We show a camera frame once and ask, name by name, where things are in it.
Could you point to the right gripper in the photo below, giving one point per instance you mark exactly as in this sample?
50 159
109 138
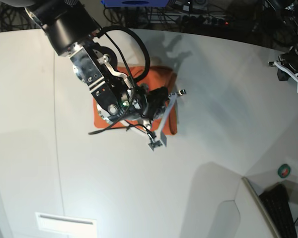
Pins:
96 66

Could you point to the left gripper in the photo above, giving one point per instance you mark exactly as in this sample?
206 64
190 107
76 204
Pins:
290 61

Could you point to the orange t-shirt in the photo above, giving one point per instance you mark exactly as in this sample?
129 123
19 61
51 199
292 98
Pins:
157 77

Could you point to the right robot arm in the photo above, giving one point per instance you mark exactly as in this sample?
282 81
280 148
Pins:
71 32

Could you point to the black power strip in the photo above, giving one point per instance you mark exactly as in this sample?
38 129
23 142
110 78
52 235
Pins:
215 20

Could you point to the green tape roll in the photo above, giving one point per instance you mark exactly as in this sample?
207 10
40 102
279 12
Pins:
284 171

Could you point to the blue box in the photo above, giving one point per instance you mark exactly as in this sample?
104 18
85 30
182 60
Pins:
136 3

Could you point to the black keyboard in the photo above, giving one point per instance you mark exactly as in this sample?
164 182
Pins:
276 203

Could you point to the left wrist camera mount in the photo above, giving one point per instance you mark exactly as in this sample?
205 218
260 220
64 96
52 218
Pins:
285 70

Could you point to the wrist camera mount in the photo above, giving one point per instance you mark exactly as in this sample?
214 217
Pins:
285 70
156 138

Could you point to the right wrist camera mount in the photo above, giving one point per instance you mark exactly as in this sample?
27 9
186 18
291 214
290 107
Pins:
156 138

